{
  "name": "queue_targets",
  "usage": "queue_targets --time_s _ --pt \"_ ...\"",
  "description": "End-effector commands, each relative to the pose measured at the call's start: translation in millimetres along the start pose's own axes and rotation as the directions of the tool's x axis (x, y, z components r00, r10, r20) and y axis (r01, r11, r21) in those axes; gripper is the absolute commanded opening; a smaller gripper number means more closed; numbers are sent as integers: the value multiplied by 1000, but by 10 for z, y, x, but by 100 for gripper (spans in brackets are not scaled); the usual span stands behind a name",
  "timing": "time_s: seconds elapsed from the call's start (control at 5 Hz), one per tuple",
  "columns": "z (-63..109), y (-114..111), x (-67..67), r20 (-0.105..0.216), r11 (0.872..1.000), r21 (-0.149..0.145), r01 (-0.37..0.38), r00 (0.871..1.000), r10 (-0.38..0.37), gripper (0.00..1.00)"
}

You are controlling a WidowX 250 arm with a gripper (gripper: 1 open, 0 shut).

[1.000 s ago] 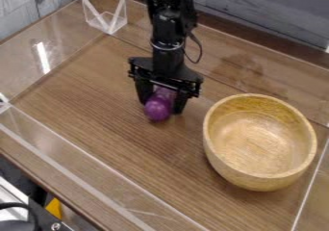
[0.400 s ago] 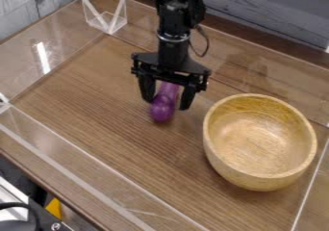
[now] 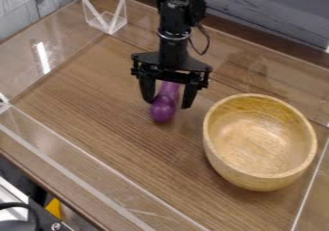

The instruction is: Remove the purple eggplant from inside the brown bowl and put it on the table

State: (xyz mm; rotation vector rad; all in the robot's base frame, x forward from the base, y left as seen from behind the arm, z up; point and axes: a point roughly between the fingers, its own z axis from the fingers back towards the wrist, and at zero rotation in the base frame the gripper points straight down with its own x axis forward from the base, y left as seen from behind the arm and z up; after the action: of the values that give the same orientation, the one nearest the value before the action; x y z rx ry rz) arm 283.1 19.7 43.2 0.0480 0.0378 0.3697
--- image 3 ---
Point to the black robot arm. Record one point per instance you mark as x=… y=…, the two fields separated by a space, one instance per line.
x=179 y=15

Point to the clear acrylic table barrier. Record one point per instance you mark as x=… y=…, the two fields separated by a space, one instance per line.
x=92 y=188

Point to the purple toy eggplant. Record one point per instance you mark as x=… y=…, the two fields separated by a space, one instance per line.
x=163 y=106

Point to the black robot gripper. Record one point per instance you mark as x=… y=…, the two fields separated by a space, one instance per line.
x=170 y=64

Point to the brown wooden bowl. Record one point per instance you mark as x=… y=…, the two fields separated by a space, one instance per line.
x=259 y=141

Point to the clear acrylic corner bracket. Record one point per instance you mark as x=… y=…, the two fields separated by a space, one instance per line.
x=107 y=22

